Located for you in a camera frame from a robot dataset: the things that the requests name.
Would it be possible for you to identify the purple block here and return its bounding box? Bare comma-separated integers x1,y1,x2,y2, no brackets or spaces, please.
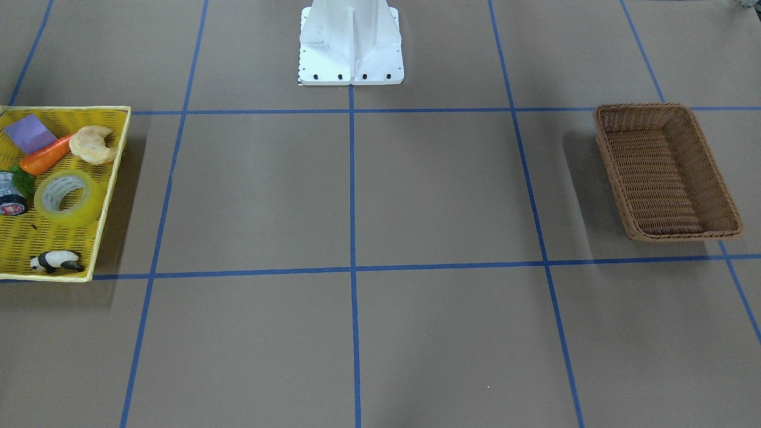
3,114,57,155

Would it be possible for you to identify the orange toy carrot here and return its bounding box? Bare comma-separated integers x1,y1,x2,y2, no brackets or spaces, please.
7,134,74,199

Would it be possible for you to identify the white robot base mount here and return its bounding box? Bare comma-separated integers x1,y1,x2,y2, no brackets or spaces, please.
297,1,405,86

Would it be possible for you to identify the yellow woven basket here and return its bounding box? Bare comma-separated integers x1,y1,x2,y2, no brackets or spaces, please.
2,106,133,282

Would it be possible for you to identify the brown wicker basket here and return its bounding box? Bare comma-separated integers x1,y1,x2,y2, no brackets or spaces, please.
593,103,745,242

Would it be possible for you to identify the toy panda figure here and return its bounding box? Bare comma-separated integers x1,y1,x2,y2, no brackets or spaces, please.
29,250,85,274

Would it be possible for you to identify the yellow tape roll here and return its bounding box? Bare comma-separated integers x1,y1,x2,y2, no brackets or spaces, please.
34,169,106,229

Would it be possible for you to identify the toy croissant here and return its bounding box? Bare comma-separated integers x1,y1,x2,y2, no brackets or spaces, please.
69,125,118,165

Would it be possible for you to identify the small black lidded jar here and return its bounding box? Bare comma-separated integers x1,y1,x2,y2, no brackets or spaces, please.
1,171,28,216

